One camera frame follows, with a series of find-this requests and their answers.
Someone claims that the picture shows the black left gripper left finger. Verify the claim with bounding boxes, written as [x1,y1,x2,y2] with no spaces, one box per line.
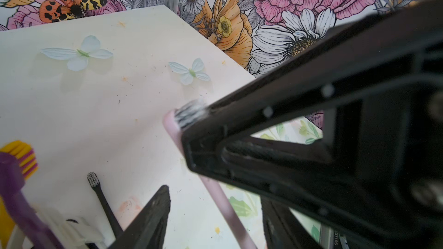
[109,185,171,249]

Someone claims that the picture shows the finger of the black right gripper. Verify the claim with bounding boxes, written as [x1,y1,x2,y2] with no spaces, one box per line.
[181,0,443,249]

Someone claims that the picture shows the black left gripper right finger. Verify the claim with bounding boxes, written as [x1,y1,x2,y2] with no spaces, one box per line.
[260,197,322,249]

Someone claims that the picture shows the pink toothbrush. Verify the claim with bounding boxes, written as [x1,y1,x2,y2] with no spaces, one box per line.
[163,99,256,249]

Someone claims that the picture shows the yellow toothbrush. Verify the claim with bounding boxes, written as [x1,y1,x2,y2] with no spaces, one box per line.
[0,199,15,249]

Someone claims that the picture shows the purple toothbrush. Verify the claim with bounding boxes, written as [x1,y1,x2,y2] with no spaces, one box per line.
[1,140,63,249]

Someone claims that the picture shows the cream toothbrush holder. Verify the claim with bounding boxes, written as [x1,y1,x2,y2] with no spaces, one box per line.
[5,203,106,249]

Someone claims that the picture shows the black toothbrush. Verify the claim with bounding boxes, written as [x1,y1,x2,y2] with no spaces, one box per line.
[87,172,123,239]

